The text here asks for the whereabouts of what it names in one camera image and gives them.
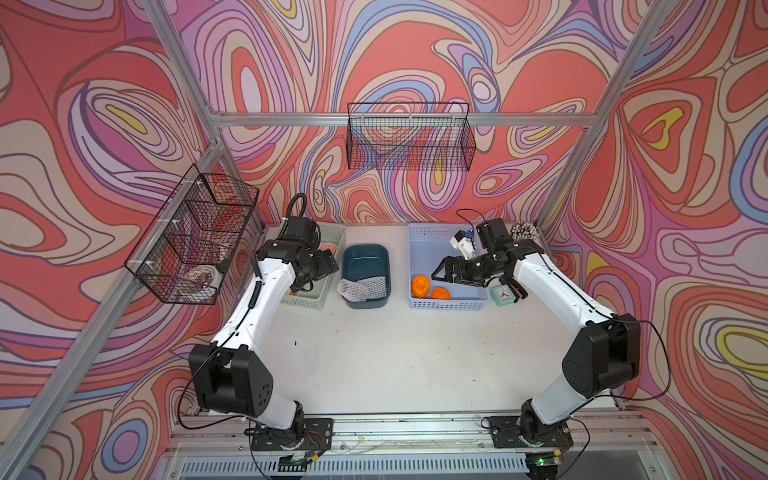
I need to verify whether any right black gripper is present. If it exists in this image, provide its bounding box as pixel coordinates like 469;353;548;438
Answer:
432;251;504;286

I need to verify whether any white foam net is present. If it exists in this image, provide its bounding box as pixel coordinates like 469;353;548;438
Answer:
364;276;388;300
337;278;370;303

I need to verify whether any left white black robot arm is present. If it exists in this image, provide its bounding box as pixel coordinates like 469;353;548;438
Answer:
188;216;339;444

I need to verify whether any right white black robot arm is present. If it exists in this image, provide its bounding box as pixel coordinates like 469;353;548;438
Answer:
431;219;641;446

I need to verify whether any light blue plastic basket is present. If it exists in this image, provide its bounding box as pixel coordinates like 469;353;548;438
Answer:
408;223;489;311

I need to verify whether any green plastic basket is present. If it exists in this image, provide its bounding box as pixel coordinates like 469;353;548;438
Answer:
281;222;346;310

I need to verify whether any small teal alarm clock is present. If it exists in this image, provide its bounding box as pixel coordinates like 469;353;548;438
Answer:
489;284;517;307

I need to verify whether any dark teal plastic tub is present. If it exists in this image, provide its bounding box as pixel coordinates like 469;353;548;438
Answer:
341;244;392;309

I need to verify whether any cup of pencils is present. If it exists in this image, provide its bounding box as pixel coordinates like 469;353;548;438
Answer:
510;222;539;242

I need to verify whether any item in left wire basket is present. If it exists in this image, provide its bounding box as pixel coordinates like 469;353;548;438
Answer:
178;265;222;301

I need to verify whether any black wire basket left wall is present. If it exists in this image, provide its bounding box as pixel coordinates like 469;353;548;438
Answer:
124;165;259;305

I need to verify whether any black wire basket wall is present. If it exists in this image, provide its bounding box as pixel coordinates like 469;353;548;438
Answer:
346;100;476;172
124;165;259;305

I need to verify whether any black wire basket back wall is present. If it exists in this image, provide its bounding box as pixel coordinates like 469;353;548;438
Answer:
346;100;476;172

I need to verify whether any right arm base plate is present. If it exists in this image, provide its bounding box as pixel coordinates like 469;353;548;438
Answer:
480;415;574;451

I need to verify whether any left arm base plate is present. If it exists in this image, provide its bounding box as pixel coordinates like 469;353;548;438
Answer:
244;417;334;452

